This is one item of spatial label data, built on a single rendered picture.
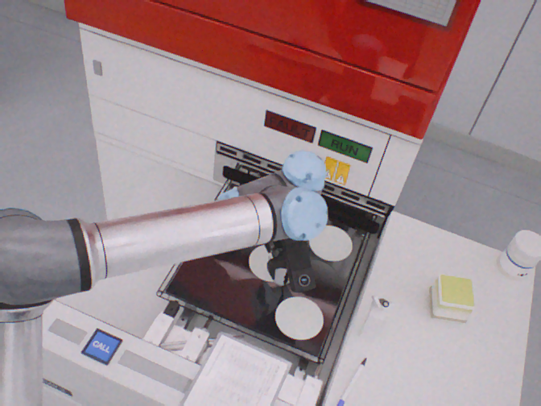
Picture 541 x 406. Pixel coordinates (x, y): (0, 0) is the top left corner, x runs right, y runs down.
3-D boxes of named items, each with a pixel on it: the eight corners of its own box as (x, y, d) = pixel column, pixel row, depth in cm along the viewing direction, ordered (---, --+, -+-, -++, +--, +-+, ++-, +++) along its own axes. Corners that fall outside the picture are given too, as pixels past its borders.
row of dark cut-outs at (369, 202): (217, 148, 146) (218, 141, 144) (387, 211, 139) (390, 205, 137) (216, 150, 146) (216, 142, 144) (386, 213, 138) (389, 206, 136)
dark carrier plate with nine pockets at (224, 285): (231, 184, 146) (231, 182, 146) (363, 234, 140) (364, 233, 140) (165, 292, 124) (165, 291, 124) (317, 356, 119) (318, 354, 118)
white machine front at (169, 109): (99, 132, 163) (82, 4, 132) (380, 238, 150) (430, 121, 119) (92, 139, 161) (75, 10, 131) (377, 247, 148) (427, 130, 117)
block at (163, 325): (159, 318, 122) (158, 311, 120) (174, 325, 121) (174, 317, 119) (140, 350, 117) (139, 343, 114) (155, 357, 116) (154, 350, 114)
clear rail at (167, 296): (158, 291, 125) (158, 287, 124) (324, 361, 119) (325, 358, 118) (154, 296, 124) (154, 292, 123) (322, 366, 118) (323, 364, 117)
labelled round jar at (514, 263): (498, 250, 132) (516, 225, 125) (528, 262, 131) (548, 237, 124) (494, 274, 128) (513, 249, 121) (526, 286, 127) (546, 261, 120)
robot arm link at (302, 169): (271, 155, 101) (311, 141, 105) (264, 197, 109) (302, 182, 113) (297, 187, 97) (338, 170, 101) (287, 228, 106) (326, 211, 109)
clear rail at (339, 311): (365, 233, 141) (366, 229, 140) (370, 234, 141) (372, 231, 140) (315, 364, 118) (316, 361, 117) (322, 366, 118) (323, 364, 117)
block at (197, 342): (194, 333, 120) (194, 326, 118) (209, 340, 120) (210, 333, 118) (176, 366, 115) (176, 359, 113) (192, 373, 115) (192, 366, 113)
